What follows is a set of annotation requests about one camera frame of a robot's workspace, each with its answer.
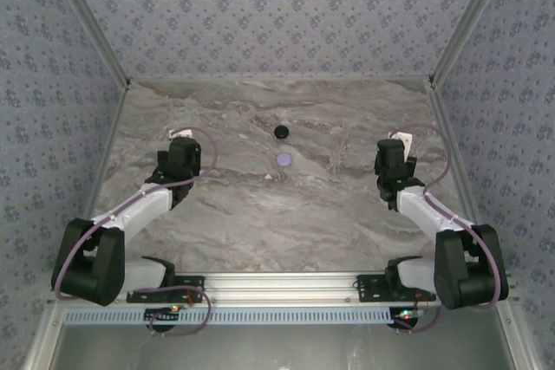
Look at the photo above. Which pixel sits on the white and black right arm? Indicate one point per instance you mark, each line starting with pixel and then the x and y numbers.
pixel 433 214

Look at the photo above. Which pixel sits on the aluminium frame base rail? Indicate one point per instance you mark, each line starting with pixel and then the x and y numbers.
pixel 282 287

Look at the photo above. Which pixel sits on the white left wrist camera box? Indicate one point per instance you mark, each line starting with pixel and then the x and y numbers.
pixel 180 132

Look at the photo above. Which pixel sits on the aluminium frame side rail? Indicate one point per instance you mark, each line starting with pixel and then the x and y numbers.
pixel 451 144
pixel 110 140

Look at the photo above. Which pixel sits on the small control board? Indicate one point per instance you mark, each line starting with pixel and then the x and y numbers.
pixel 160 314
pixel 405 317

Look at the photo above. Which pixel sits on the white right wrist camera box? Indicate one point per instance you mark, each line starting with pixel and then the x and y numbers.
pixel 405 144

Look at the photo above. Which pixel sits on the purple earbud charging case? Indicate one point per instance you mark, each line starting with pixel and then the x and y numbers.
pixel 284 159

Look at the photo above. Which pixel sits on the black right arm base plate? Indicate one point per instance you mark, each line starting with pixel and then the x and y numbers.
pixel 368 290

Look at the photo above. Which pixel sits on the aluminium frame post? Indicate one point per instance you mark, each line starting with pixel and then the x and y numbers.
pixel 93 25
pixel 470 19

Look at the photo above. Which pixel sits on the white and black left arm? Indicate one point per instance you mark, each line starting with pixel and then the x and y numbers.
pixel 139 212

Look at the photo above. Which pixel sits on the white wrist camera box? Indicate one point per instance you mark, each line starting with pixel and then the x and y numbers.
pixel 180 132
pixel 405 144

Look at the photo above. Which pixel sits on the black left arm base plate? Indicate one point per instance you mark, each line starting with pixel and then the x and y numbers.
pixel 195 287

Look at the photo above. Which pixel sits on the small black cap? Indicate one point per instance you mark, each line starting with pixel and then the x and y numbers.
pixel 282 132

